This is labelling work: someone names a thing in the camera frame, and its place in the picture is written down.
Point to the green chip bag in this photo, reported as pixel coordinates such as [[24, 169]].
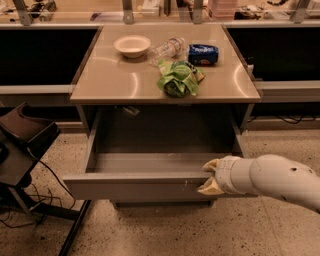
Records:
[[179, 78]]

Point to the grey top drawer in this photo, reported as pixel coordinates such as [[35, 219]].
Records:
[[155, 156]]

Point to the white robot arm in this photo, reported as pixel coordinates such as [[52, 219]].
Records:
[[267, 175]]

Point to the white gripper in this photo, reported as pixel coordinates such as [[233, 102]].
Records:
[[224, 175]]

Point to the white bowl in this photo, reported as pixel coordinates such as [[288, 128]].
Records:
[[132, 46]]

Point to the clear plastic bottle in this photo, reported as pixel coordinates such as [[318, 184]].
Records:
[[169, 49]]

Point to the blue soda can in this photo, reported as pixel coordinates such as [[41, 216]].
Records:
[[201, 54]]

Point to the grey drawer cabinet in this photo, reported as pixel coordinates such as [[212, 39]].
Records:
[[110, 80]]

